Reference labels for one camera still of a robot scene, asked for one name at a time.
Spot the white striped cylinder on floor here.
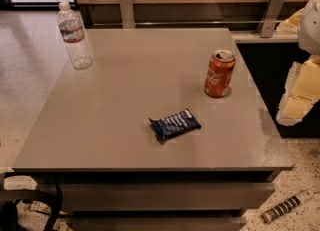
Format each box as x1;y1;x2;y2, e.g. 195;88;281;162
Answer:
261;190;315;224

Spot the orange coke can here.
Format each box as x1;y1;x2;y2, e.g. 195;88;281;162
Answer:
204;49;235;98

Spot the grey drawer cabinet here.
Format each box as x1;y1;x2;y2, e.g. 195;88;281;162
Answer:
13;29;293;231

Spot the black chair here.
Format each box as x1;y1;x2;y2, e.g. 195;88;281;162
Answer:
0;172;64;231

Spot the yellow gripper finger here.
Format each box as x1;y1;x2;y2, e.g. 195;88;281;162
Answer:
276;58;320;126
276;9;304;34

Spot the clear plastic water bottle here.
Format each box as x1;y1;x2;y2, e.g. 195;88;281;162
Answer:
57;2;93;70

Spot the left metal bracket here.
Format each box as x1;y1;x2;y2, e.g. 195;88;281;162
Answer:
119;0;136;29

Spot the metal bracket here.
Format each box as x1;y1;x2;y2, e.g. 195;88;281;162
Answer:
119;0;136;29
257;0;285;38

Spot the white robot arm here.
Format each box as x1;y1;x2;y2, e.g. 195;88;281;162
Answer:
276;0;320;126

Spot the blue snack bag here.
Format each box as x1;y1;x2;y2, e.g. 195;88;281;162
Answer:
149;109;201;143

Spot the right metal bracket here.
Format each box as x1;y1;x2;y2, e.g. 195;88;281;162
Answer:
257;0;285;38

